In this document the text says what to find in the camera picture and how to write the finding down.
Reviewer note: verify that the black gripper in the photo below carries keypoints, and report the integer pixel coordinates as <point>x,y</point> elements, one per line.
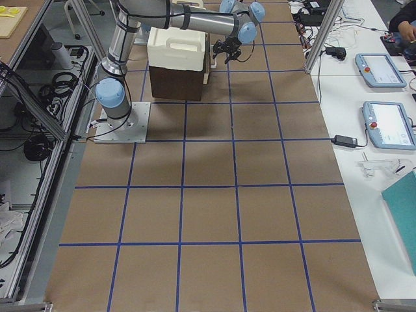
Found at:
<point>230,44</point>

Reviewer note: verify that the white drawer handle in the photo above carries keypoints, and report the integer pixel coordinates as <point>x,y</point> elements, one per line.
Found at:
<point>213,61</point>

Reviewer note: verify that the light wooden pull-out drawer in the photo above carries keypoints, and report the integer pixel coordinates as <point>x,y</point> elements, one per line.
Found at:
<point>207,59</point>

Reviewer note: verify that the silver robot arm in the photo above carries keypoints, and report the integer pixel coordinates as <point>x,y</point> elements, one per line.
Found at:
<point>233,19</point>

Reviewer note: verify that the dark wooden drawer cabinet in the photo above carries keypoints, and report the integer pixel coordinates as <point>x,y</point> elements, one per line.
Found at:
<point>176,84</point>

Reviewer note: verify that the cream plastic tray lid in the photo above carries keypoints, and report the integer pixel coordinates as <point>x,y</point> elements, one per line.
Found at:
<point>176,49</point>

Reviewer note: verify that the small black power brick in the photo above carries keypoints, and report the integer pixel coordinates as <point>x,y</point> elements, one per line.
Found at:
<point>345,141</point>

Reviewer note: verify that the upper blue teach pendant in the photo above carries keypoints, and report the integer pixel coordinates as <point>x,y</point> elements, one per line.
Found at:
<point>379,70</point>

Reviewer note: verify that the blue teach pendant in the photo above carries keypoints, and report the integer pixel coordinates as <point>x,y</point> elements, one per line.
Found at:
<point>388,125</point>
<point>379,70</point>

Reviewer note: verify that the lower blue teach pendant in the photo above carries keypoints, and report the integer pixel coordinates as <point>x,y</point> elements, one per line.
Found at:
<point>388,125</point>

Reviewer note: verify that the white crumpled cloth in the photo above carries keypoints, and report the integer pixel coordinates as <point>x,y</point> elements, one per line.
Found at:
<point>11,221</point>

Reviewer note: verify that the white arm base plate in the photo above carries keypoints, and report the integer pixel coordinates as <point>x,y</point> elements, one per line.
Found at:
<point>117,132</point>

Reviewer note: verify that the aluminium frame post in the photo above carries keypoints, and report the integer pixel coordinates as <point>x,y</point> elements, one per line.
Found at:
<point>323,32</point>

